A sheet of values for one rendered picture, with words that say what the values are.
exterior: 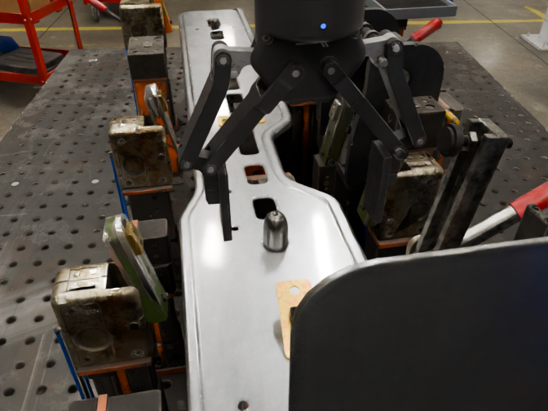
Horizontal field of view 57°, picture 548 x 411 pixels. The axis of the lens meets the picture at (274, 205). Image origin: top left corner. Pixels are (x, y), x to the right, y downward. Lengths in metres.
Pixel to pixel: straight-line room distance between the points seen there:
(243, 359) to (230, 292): 0.09
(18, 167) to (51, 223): 0.29
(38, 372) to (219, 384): 0.50
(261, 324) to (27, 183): 0.98
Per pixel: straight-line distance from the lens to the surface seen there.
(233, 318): 0.55
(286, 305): 0.54
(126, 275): 0.53
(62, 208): 1.29
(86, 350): 0.61
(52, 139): 1.60
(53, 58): 3.56
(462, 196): 0.48
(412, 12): 0.99
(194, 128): 0.38
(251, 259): 0.62
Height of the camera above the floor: 1.42
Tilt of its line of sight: 37 degrees down
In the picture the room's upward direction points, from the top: straight up
